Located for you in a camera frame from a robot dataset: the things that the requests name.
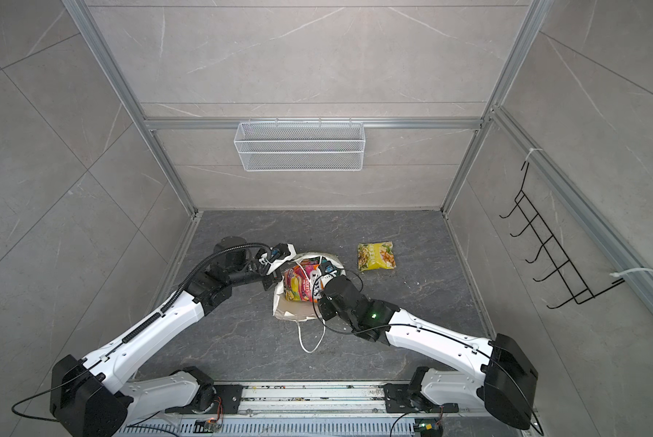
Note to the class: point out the black wire hook rack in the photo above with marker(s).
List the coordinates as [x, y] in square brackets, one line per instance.
[550, 247]

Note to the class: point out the floral paper gift bag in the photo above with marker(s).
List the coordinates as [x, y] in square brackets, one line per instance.
[302, 312]

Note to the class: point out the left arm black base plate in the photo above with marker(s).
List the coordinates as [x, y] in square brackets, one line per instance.
[222, 399]

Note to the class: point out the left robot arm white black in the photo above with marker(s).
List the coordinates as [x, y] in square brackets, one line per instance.
[94, 396]

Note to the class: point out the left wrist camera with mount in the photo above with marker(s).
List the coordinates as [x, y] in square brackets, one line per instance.
[277, 256]

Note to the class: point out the orange pink Fox's candy packet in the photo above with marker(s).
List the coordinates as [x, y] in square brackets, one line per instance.
[303, 281]

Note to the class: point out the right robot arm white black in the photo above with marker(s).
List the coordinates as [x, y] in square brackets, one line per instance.
[499, 375]

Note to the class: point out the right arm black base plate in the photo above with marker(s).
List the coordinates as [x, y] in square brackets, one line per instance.
[399, 398]

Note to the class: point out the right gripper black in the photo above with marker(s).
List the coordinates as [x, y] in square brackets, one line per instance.
[324, 304]

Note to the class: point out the yellow green snack packet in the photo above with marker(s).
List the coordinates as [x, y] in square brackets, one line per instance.
[375, 256]

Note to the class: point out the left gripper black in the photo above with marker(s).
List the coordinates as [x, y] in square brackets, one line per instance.
[273, 279]

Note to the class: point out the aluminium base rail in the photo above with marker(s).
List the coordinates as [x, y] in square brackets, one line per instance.
[318, 409]

